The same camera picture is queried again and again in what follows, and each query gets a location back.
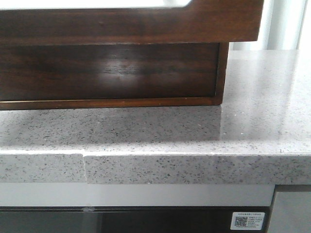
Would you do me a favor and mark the wooden drawer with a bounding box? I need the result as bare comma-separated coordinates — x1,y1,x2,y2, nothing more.
0,0,263,46
0,42,221,101

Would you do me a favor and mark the black glass built-in appliance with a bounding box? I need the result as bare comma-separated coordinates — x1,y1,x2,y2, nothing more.
0,206,270,233

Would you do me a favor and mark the grey cabinet door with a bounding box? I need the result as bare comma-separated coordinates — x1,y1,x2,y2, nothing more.
268,185,311,233

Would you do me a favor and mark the white QR code sticker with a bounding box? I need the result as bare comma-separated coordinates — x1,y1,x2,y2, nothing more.
230,212,265,231

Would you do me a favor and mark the grey curtain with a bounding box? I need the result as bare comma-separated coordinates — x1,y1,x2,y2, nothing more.
229,0,311,50

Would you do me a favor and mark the dark wooden drawer cabinet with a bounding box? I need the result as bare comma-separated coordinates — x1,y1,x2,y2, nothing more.
0,41,230,111

